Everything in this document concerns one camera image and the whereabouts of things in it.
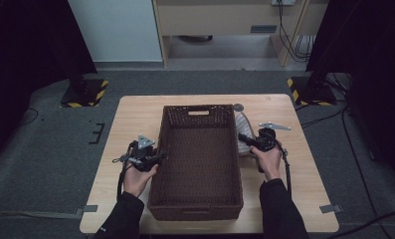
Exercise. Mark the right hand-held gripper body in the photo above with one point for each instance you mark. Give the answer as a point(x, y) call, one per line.
point(268, 137)

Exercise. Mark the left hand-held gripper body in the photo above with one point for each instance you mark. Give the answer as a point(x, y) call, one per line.
point(142, 156)

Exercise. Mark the brown woven basket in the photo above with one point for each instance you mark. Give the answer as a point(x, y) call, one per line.
point(198, 166)

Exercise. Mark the person's right hand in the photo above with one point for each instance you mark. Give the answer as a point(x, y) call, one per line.
point(269, 162)

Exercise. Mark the person's left hand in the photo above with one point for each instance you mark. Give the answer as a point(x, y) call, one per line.
point(138, 181)

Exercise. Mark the black yellow-striped stand base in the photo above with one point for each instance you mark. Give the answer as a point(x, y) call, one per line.
point(312, 93)
point(84, 91)

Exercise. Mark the grey tape strip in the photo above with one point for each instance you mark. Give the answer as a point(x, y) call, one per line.
point(89, 208)
point(331, 208)

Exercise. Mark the grey desk vent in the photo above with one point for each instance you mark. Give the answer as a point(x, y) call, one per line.
point(263, 29)

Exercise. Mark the light wooden desk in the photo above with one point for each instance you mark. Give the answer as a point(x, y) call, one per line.
point(218, 20)

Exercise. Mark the white panel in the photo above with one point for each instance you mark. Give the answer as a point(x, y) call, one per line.
point(115, 30)

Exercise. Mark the black curtain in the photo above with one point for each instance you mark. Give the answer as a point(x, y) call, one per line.
point(26, 49)
point(367, 49)

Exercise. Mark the white wall socket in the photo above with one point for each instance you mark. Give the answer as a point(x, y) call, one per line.
point(283, 2)

